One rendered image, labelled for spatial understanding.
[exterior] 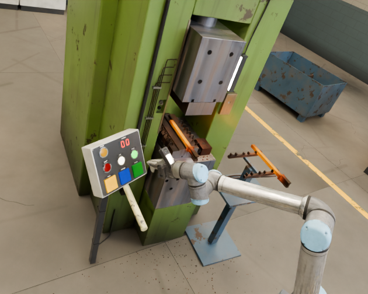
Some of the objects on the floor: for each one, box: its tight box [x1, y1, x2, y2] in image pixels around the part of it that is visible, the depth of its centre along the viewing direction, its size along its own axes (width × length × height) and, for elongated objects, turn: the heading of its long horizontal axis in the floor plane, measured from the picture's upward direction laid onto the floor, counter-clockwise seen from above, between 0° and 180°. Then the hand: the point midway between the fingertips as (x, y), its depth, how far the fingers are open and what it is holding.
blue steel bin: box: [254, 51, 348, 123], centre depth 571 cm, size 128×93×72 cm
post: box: [89, 195, 109, 264], centre depth 210 cm, size 4×4×108 cm
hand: (148, 161), depth 176 cm, fingers closed
